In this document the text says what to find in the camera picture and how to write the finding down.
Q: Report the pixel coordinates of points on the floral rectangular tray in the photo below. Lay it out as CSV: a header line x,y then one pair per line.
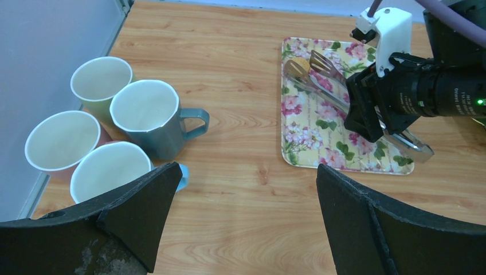
x,y
312,130

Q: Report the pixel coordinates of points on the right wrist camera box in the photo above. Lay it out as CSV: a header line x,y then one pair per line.
x,y
388,30

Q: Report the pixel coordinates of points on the grey handled mug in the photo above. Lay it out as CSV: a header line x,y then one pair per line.
x,y
149,112

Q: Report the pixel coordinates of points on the round biscuit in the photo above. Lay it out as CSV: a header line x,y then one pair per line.
x,y
304,63

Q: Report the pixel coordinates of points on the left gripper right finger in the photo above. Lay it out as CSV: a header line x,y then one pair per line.
x,y
372,233

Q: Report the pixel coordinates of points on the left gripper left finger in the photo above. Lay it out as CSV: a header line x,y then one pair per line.
x,y
117,232

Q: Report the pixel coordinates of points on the cream mug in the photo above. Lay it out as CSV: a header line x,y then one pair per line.
x,y
96,82
58,144

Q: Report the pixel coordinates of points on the cream mug far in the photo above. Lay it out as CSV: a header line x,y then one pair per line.
x,y
96,82

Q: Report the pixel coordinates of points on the metal serving tongs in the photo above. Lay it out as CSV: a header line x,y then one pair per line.
x,y
334,95

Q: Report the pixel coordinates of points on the cream mug left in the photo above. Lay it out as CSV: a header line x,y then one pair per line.
x,y
58,144

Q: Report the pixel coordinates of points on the light blue handled mug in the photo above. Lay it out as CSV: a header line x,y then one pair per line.
x,y
108,167

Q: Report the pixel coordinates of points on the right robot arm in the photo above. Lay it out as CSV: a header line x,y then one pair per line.
x,y
456,33

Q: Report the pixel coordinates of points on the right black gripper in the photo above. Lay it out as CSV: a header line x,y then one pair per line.
x,y
388,100

